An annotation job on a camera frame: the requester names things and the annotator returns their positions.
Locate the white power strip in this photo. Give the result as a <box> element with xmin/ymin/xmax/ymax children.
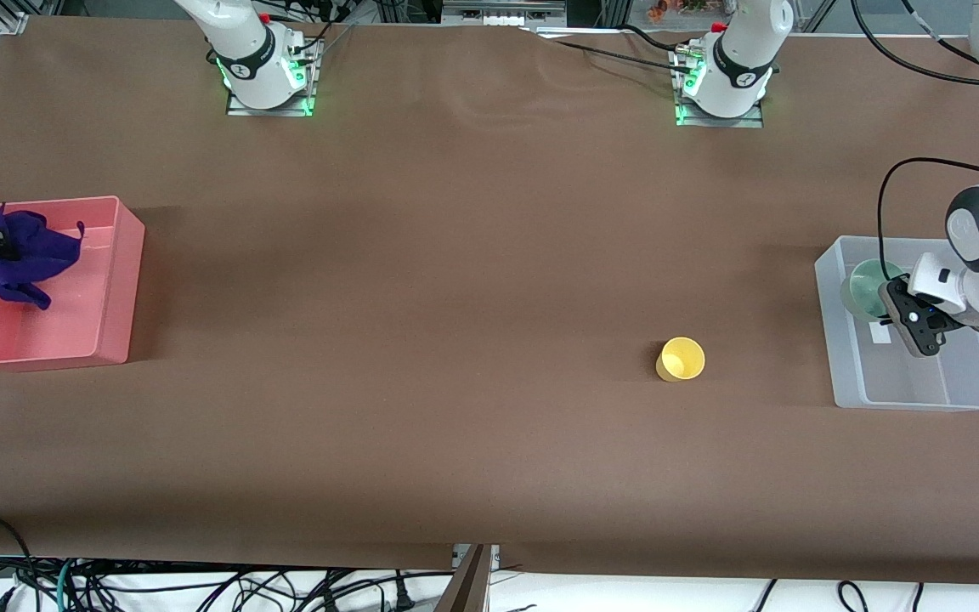
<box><xmin>443</xmin><ymin>0</ymin><xmax>569</xmax><ymax>27</ymax></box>

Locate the yellow cup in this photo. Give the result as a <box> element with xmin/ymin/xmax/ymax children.
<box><xmin>656</xmin><ymin>337</ymin><xmax>706</xmax><ymax>383</ymax></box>

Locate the metal table frame post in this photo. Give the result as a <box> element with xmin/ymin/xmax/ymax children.
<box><xmin>434</xmin><ymin>544</ymin><xmax>501</xmax><ymax>612</ymax></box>

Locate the pink plastic bin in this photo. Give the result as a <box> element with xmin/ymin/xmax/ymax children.
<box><xmin>0</xmin><ymin>195</ymin><xmax>146</xmax><ymax>372</ymax></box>

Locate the pale green bowl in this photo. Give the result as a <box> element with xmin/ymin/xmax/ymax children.
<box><xmin>840</xmin><ymin>258</ymin><xmax>908</xmax><ymax>323</ymax></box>

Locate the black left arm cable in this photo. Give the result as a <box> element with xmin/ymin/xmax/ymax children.
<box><xmin>850</xmin><ymin>0</ymin><xmax>979</xmax><ymax>286</ymax></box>

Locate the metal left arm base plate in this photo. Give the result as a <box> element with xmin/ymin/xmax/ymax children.
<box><xmin>672</xmin><ymin>47</ymin><xmax>765</xmax><ymax>129</ymax></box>

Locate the translucent white plastic bin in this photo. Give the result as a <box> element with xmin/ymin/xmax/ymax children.
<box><xmin>814</xmin><ymin>235</ymin><xmax>979</xmax><ymax>412</ymax></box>

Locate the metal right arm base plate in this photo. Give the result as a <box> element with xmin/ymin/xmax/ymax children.
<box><xmin>226</xmin><ymin>38</ymin><xmax>322</xmax><ymax>117</ymax></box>

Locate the purple cloth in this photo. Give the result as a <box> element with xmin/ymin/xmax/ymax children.
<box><xmin>0</xmin><ymin>203</ymin><xmax>86</xmax><ymax>311</ymax></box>

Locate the black cable on table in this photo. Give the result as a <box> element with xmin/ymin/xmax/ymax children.
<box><xmin>523</xmin><ymin>24</ymin><xmax>696</xmax><ymax>74</ymax></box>

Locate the black tangled cable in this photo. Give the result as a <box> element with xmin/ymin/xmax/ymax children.
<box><xmin>73</xmin><ymin>568</ymin><xmax>424</xmax><ymax>612</ymax></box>

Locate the brown table cover sheet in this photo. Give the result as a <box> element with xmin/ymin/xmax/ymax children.
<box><xmin>0</xmin><ymin>15</ymin><xmax>979</xmax><ymax>587</ymax></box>

